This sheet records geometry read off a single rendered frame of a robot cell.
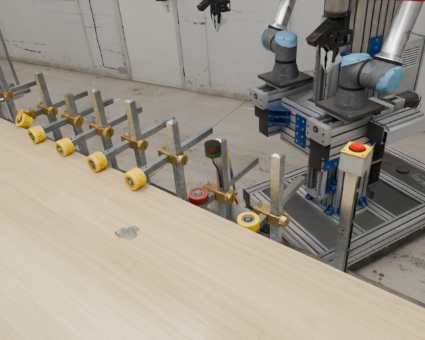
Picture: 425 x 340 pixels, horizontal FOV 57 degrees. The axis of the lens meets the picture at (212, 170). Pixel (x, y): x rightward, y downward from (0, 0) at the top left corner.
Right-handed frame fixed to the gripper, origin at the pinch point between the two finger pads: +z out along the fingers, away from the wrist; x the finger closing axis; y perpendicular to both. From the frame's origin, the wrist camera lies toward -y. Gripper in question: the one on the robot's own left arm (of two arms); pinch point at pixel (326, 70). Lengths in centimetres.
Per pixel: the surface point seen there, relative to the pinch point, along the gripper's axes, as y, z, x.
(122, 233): -84, 40, 2
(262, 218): -35, 46, -11
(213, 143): -43.7, 20.4, 8.4
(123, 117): -57, 36, 88
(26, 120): -103, 38, 119
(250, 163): -19, 46, 23
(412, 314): -27, 42, -69
